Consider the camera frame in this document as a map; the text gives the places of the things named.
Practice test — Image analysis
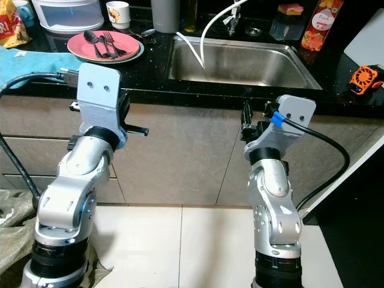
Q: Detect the clear sponge holder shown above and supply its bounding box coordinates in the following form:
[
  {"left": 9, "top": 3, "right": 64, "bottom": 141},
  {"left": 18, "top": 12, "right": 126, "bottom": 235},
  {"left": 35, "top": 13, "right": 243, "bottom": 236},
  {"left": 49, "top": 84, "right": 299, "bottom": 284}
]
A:
[{"left": 269, "top": 12, "right": 305, "bottom": 41}]

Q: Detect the white printed mug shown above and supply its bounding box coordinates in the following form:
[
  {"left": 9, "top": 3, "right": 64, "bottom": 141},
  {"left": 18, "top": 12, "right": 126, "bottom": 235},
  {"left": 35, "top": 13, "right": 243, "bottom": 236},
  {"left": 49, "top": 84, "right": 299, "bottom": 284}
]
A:
[{"left": 106, "top": 1, "right": 131, "bottom": 29}]

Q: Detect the white cutting board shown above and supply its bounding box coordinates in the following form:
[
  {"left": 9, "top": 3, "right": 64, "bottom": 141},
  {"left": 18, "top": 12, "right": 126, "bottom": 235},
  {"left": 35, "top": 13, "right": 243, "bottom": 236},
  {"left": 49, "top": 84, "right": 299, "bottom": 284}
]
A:
[{"left": 343, "top": 7, "right": 384, "bottom": 68}]

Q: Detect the yellow red snack bag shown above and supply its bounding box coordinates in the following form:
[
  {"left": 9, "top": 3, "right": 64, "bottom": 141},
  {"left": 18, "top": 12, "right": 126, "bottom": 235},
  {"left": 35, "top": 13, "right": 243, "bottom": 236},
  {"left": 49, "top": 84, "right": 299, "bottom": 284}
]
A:
[{"left": 0, "top": 0, "right": 32, "bottom": 49}]

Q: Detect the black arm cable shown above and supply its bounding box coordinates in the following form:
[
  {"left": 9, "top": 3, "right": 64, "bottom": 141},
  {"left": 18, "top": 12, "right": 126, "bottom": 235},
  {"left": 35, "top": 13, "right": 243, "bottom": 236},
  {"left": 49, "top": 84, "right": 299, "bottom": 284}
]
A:
[
  {"left": 0, "top": 71, "right": 82, "bottom": 205},
  {"left": 271, "top": 111, "right": 351, "bottom": 212}
]

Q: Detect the grey green woven sack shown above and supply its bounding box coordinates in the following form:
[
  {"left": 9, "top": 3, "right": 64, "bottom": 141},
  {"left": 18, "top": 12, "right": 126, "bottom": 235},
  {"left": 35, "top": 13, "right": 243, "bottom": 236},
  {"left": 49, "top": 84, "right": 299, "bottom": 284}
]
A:
[{"left": 0, "top": 189, "right": 115, "bottom": 288}]

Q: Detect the stainless steel sink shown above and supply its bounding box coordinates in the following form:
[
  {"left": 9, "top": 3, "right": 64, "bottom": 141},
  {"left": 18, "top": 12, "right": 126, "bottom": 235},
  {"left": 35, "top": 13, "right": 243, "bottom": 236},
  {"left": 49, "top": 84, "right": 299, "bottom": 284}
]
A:
[{"left": 167, "top": 33, "right": 323, "bottom": 91}]

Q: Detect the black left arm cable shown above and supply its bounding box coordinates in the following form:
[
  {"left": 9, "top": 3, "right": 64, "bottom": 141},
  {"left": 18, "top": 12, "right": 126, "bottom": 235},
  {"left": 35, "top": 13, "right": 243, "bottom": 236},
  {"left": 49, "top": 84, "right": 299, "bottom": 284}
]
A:
[{"left": 0, "top": 71, "right": 82, "bottom": 205}]

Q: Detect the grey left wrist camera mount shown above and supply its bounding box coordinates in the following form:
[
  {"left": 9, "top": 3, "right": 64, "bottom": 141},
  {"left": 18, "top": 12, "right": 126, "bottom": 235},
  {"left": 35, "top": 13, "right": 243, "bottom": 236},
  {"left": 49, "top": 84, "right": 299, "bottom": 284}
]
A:
[{"left": 78, "top": 62, "right": 124, "bottom": 145}]

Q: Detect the white curved faucet hose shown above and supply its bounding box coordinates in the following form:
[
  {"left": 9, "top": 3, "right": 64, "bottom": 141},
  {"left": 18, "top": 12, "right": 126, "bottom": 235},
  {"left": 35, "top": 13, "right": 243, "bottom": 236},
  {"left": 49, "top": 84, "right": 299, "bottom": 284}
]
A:
[{"left": 197, "top": 0, "right": 250, "bottom": 67}]

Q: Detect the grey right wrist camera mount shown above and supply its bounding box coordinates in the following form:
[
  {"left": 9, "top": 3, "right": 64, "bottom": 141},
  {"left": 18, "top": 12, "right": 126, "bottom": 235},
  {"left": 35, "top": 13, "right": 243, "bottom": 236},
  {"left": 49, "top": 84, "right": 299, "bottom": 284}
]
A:
[{"left": 246, "top": 94, "right": 317, "bottom": 158}]

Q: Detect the pink plate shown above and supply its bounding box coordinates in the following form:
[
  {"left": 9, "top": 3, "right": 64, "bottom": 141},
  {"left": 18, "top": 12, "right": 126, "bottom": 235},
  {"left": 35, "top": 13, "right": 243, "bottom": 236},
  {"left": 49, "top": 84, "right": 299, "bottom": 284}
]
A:
[{"left": 67, "top": 30, "right": 140, "bottom": 61}]

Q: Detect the blue cup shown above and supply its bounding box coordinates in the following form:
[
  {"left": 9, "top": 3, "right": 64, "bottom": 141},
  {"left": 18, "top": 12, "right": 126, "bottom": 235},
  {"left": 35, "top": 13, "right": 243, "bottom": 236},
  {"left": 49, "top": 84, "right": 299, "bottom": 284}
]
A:
[{"left": 14, "top": 0, "right": 35, "bottom": 28}]

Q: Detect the teal towel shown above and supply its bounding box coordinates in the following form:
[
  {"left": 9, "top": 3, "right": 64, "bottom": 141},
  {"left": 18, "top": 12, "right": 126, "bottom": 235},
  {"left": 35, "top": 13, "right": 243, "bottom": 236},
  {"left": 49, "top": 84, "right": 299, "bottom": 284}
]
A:
[{"left": 0, "top": 47, "right": 85, "bottom": 91}]

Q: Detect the grey tumbler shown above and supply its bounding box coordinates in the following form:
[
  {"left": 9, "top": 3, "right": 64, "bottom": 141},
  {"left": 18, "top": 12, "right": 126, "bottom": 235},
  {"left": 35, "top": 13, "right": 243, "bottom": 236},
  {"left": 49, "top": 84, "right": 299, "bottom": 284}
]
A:
[{"left": 151, "top": 0, "right": 181, "bottom": 34}]

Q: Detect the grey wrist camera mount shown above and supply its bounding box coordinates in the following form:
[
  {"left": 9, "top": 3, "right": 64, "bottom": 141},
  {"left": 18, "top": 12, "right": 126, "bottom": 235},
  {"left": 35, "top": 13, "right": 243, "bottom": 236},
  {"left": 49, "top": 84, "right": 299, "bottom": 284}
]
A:
[
  {"left": 246, "top": 94, "right": 317, "bottom": 158},
  {"left": 78, "top": 62, "right": 124, "bottom": 145}
]

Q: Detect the metal faucet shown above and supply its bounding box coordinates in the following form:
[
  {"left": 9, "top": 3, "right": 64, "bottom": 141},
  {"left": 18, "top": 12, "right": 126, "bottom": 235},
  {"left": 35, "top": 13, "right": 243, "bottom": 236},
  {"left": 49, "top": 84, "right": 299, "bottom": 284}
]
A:
[{"left": 222, "top": 0, "right": 241, "bottom": 35}]

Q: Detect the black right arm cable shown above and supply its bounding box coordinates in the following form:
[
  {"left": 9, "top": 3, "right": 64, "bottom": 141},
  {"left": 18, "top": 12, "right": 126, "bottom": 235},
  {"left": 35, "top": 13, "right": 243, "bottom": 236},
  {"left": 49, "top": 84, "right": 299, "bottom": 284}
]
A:
[{"left": 271, "top": 111, "right": 351, "bottom": 212}]

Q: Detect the grey kitchen base cabinet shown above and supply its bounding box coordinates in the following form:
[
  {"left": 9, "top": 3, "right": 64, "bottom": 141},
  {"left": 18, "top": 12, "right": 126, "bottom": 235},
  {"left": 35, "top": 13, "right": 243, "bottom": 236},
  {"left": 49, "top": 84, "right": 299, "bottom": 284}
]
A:
[{"left": 0, "top": 96, "right": 355, "bottom": 208}]

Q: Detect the pink yellow sponge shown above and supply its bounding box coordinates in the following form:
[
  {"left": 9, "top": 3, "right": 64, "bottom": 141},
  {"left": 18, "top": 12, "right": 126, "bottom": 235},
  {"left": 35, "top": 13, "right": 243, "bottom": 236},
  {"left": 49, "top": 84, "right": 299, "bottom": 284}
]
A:
[{"left": 277, "top": 3, "right": 305, "bottom": 16}]

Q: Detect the silver spoon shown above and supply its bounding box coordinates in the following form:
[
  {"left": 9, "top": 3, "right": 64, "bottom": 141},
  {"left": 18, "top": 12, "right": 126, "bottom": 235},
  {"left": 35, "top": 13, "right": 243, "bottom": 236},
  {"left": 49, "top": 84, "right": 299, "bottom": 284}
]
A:
[{"left": 135, "top": 28, "right": 157, "bottom": 40}]

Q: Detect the black side cabinet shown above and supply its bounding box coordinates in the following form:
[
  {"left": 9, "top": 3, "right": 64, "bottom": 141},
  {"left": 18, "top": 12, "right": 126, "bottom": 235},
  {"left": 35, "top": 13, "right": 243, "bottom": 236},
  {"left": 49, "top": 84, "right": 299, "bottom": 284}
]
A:
[{"left": 300, "top": 120, "right": 384, "bottom": 288}]

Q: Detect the round metal sink hole cover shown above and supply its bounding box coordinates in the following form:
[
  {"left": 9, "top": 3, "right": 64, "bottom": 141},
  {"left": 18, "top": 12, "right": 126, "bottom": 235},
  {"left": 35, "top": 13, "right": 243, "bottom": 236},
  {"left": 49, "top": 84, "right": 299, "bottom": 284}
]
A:
[{"left": 244, "top": 25, "right": 263, "bottom": 37}]

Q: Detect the black spoon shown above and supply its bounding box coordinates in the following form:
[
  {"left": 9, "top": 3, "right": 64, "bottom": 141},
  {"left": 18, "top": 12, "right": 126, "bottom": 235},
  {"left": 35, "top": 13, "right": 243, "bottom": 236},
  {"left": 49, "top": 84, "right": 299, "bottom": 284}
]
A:
[{"left": 83, "top": 30, "right": 101, "bottom": 59}]

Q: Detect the oil bottle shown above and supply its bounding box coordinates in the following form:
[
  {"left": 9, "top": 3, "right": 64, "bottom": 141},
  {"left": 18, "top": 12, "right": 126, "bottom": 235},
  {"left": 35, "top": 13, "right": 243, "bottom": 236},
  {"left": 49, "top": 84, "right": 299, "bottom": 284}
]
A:
[{"left": 182, "top": 0, "right": 199, "bottom": 33}]

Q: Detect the orange black handheld fan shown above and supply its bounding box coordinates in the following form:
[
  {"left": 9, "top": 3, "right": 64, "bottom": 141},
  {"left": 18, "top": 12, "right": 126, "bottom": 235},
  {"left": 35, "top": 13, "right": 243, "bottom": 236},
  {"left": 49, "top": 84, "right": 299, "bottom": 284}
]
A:
[{"left": 349, "top": 65, "right": 384, "bottom": 97}]

